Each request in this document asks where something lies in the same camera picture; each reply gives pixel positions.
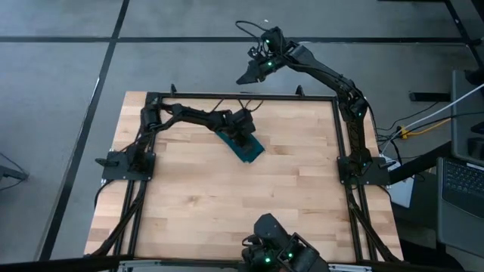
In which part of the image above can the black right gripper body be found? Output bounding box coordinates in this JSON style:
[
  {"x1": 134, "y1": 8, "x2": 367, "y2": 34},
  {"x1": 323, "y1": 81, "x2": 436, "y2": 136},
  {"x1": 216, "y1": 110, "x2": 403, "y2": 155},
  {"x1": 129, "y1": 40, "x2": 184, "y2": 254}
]
[{"x1": 251, "y1": 51, "x2": 288, "y2": 76}]

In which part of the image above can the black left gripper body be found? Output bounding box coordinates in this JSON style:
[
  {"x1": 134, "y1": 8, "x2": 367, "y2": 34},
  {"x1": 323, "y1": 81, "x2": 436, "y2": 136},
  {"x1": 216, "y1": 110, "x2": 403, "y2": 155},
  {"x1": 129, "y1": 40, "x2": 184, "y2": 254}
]
[{"x1": 222, "y1": 120, "x2": 257, "y2": 139}]

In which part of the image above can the teal microfiber towel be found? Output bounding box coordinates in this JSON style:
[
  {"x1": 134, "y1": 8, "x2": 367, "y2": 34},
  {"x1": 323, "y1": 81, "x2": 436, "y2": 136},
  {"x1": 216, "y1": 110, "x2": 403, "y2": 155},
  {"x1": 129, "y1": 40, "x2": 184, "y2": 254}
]
[{"x1": 215, "y1": 128, "x2": 265, "y2": 164}]

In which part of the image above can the white flat box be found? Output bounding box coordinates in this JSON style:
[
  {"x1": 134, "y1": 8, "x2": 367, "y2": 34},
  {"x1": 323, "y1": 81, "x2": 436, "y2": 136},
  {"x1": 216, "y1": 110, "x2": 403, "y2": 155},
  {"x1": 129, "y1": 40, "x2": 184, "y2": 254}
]
[{"x1": 387, "y1": 177, "x2": 416, "y2": 209}]

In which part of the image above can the black desk leg bar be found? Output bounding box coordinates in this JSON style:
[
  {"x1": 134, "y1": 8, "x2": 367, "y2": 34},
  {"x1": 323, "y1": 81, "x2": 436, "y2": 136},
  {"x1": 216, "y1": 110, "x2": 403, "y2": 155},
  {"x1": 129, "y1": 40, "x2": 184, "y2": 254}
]
[{"x1": 389, "y1": 142, "x2": 457, "y2": 186}]

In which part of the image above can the dark grey laptop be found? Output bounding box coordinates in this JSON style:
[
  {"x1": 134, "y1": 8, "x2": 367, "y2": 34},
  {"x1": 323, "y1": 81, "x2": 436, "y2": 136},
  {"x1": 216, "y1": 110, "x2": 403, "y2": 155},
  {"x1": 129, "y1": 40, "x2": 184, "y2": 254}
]
[{"x1": 442, "y1": 158, "x2": 484, "y2": 219}]

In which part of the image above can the grey cart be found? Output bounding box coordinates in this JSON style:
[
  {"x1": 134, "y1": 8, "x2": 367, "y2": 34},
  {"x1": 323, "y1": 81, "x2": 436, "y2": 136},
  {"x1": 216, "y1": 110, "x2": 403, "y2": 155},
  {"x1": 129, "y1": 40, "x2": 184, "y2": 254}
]
[{"x1": 436, "y1": 70, "x2": 484, "y2": 261}]

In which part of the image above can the grey floor stand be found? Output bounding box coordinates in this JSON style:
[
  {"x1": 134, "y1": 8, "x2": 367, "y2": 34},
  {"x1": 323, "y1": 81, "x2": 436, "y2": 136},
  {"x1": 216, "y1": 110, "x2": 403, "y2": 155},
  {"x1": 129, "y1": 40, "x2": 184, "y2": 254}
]
[{"x1": 0, "y1": 151, "x2": 30, "y2": 192}]

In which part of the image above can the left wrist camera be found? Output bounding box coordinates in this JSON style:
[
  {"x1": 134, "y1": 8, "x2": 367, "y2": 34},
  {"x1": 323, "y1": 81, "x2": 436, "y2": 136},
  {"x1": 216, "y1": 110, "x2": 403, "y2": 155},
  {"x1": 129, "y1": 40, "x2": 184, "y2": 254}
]
[{"x1": 229, "y1": 108, "x2": 255, "y2": 125}]

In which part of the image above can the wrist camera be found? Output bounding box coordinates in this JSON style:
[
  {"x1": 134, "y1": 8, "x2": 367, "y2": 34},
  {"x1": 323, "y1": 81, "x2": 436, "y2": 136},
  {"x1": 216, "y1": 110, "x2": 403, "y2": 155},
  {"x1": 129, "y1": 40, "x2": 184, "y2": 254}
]
[
  {"x1": 247, "y1": 44, "x2": 265, "y2": 61},
  {"x1": 229, "y1": 108, "x2": 255, "y2": 125}
]

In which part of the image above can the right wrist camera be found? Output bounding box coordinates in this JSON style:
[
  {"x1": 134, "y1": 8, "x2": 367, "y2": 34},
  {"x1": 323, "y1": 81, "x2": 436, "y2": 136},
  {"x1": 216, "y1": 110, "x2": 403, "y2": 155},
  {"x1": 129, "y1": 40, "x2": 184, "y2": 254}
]
[{"x1": 247, "y1": 44, "x2": 265, "y2": 61}]

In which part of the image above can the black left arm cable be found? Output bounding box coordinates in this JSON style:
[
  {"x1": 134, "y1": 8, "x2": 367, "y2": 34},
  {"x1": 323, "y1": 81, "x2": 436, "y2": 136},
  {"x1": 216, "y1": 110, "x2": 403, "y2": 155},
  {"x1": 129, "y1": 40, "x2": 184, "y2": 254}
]
[{"x1": 210, "y1": 98, "x2": 265, "y2": 113}]

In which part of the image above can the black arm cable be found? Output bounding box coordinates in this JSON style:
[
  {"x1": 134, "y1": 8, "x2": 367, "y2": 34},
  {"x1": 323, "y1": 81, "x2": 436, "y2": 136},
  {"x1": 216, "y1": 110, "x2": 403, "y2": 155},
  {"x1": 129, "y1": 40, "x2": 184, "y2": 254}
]
[
  {"x1": 234, "y1": 20, "x2": 270, "y2": 39},
  {"x1": 210, "y1": 98, "x2": 265, "y2": 113}
]

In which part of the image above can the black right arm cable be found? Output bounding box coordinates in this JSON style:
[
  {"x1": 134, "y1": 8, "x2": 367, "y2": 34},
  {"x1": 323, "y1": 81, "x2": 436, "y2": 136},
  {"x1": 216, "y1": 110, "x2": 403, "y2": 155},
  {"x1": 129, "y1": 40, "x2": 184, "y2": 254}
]
[{"x1": 234, "y1": 20, "x2": 270, "y2": 39}]

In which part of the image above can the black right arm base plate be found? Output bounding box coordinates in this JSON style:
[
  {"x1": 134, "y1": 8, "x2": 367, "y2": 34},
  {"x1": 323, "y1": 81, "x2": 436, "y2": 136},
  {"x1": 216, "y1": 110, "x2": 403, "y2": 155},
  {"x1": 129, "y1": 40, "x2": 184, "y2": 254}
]
[{"x1": 337, "y1": 155, "x2": 392, "y2": 186}]

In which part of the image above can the black aluminium table frame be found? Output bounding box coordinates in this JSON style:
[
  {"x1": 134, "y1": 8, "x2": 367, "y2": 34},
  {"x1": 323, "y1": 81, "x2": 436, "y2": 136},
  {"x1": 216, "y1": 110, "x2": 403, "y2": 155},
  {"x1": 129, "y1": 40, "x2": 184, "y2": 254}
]
[{"x1": 85, "y1": 85, "x2": 404, "y2": 265}]

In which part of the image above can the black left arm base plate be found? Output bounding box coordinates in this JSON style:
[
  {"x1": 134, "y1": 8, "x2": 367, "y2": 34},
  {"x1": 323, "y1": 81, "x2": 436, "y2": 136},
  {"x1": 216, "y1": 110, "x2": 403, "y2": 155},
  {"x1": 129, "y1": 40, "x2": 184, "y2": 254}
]
[{"x1": 95, "y1": 151, "x2": 157, "y2": 181}]

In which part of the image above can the black floor cable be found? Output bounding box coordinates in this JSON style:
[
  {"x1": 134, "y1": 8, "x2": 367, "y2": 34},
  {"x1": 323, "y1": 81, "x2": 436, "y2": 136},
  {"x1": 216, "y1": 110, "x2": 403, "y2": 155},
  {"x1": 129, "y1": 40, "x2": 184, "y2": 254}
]
[{"x1": 377, "y1": 100, "x2": 439, "y2": 131}]

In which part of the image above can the silver beam bracket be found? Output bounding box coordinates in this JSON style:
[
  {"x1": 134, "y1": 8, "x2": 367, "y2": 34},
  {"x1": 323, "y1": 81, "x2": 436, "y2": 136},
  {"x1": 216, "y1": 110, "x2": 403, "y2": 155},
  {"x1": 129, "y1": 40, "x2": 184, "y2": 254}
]
[
  {"x1": 329, "y1": 263, "x2": 374, "y2": 272},
  {"x1": 117, "y1": 259, "x2": 163, "y2": 272}
]

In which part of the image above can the black flat floor bracket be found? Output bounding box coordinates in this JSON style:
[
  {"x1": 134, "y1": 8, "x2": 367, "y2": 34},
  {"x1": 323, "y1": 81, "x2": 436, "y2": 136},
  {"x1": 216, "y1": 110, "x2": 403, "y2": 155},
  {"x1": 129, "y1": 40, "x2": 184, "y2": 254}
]
[{"x1": 409, "y1": 91, "x2": 453, "y2": 102}]

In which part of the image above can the yellow cable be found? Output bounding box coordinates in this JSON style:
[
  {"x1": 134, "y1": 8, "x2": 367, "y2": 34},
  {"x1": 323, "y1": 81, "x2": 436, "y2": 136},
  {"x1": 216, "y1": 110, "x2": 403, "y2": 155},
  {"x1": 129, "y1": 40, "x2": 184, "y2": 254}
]
[{"x1": 399, "y1": 117, "x2": 453, "y2": 139}]

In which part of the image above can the white cable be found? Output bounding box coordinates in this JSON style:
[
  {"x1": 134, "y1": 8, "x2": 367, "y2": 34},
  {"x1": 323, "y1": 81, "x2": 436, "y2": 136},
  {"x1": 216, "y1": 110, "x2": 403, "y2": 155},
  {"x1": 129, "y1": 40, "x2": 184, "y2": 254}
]
[{"x1": 381, "y1": 85, "x2": 484, "y2": 156}]

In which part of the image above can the black overhead frame beam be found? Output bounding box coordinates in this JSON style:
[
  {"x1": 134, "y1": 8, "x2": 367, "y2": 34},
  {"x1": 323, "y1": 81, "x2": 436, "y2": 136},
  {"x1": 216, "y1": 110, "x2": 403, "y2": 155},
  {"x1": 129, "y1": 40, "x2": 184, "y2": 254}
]
[{"x1": 0, "y1": 255, "x2": 484, "y2": 272}]

